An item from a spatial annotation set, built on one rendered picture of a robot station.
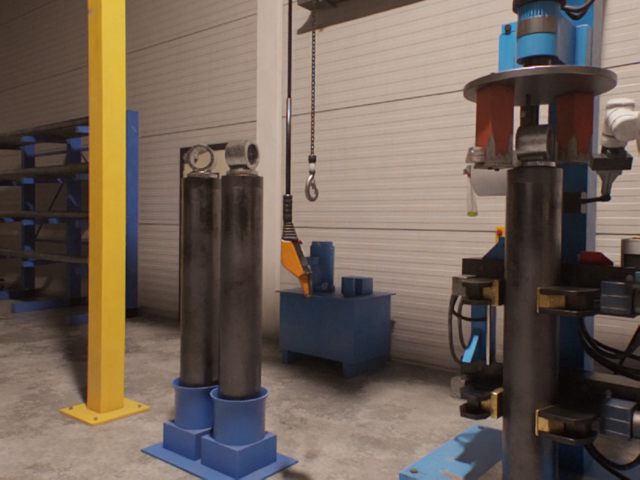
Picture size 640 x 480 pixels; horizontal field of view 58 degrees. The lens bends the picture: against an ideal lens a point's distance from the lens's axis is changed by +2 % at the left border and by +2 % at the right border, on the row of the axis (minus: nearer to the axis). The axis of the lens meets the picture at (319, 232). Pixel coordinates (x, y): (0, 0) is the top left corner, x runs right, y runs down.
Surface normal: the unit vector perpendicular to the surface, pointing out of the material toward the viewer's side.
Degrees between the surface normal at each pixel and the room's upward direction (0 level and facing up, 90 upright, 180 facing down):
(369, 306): 90
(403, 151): 90
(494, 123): 90
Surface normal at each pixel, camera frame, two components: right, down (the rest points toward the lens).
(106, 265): 0.77, 0.02
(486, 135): -0.96, 0.00
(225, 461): -0.63, 0.01
